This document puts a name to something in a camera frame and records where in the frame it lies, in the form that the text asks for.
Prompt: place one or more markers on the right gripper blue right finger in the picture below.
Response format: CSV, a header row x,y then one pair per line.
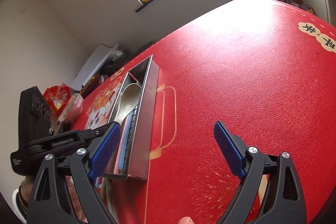
x,y
232,148

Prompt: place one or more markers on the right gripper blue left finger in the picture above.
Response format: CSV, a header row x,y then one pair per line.
x,y
102,151

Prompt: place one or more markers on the clear plastic food container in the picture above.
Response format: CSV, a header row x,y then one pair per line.
x,y
72,110

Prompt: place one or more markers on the red festive table mat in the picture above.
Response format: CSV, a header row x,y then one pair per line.
x,y
264,68

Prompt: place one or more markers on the pink chopstick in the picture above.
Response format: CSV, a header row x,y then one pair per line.
x,y
123,136

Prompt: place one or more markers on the stainless steel cutlery tray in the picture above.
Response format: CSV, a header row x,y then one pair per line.
x,y
136,163

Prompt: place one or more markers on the blue chopstick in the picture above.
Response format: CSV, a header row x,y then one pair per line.
x,y
122,159

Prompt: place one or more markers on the red snack bag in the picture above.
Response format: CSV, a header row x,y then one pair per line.
x,y
57,98

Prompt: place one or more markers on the beige spoon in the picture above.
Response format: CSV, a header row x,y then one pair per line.
x,y
129,100

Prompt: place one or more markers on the person right hand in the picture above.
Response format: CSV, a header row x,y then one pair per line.
x,y
186,220

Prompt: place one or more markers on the person left hand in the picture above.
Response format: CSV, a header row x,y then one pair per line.
x,y
23,195

